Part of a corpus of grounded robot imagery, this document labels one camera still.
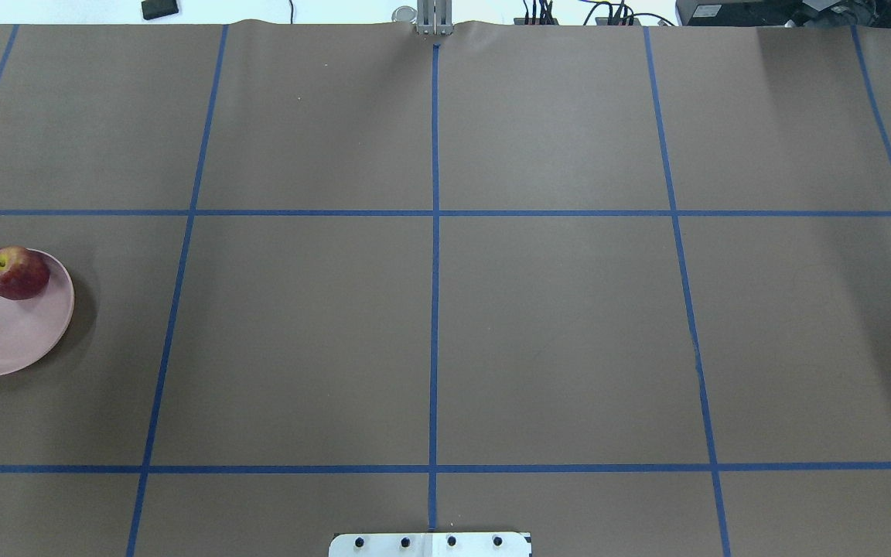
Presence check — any red apple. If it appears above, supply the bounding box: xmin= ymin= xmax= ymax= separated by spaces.
xmin=0 ymin=244 xmax=50 ymax=301

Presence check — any aluminium frame post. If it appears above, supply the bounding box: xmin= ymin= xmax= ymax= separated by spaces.
xmin=415 ymin=0 xmax=455 ymax=36

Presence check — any pink plate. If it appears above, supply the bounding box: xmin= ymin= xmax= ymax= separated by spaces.
xmin=0 ymin=251 xmax=75 ymax=376

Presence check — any small black box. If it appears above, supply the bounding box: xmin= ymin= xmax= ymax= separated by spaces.
xmin=139 ymin=0 xmax=179 ymax=21

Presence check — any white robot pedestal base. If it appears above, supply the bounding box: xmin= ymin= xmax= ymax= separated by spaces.
xmin=328 ymin=531 xmax=533 ymax=556

